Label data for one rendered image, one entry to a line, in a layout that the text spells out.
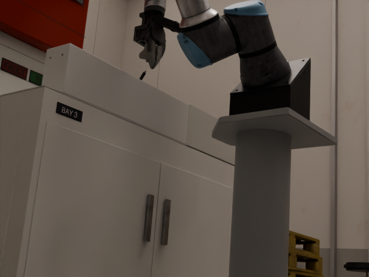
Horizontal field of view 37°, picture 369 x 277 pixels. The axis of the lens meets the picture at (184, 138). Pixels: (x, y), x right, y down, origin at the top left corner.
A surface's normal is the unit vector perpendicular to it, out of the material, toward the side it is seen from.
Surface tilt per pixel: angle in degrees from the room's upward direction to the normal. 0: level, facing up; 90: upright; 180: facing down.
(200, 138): 90
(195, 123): 90
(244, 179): 90
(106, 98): 90
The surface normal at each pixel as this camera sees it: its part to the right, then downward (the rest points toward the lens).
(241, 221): -0.74, -0.23
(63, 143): 0.81, -0.09
